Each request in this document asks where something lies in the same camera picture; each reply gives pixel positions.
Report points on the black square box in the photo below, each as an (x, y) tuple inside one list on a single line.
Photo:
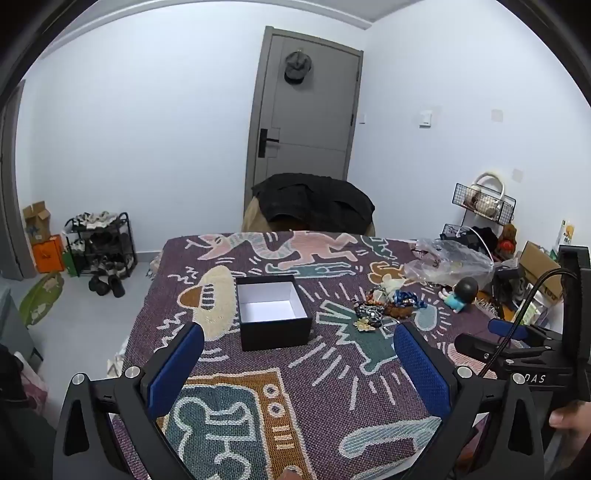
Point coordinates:
[(277, 334)]

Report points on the gold flower brooch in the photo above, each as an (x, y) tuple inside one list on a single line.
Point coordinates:
[(364, 325)]

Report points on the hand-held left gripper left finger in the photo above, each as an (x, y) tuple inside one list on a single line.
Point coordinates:
[(178, 369)]

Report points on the large flat cardboard box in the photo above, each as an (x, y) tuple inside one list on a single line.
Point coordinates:
[(538, 270)]

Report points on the white yellow carton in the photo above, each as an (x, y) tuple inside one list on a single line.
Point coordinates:
[(565, 233)]

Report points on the white light switch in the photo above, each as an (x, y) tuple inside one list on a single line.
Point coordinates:
[(425, 117)]

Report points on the green floor mat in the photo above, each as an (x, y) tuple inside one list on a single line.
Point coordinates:
[(41, 295)]

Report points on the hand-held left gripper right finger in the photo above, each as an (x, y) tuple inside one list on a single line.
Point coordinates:
[(422, 369)]

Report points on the grey door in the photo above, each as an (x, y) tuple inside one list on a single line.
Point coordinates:
[(304, 120)]

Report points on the black jacket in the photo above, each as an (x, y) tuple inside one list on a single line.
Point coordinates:
[(314, 196)]

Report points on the grey padded furniture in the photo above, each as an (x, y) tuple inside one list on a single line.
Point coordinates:
[(11, 323)]

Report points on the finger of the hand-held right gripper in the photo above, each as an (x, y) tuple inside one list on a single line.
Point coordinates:
[(505, 327), (475, 346)]

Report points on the tan chair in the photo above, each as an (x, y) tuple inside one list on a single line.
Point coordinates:
[(251, 219)]

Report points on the printed woven blanket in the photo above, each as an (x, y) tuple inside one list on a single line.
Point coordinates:
[(323, 406)]

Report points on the person's right hand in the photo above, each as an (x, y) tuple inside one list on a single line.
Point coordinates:
[(570, 417)]

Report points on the clear plastic bag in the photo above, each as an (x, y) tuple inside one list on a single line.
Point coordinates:
[(443, 263)]

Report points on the grey closet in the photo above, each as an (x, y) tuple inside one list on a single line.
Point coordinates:
[(14, 194)]

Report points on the grey cap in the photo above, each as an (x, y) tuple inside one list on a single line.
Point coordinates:
[(298, 67)]

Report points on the open cardboard box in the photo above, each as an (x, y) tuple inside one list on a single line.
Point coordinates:
[(37, 221)]

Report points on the brown plush toy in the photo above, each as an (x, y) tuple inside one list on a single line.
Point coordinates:
[(508, 240)]

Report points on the orange box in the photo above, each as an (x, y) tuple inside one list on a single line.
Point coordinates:
[(46, 254)]

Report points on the pair of black shoes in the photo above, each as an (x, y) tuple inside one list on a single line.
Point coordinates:
[(106, 285)]

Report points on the pink cloth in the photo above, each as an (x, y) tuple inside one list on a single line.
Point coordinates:
[(34, 392)]

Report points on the round-headed doll toy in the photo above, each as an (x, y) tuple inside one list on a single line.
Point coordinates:
[(461, 293)]

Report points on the black shoe rack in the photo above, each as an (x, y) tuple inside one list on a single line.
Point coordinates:
[(99, 244)]

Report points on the green bag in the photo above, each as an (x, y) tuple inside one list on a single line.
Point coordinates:
[(70, 264)]

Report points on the white tissue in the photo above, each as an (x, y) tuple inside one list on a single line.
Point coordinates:
[(391, 282)]

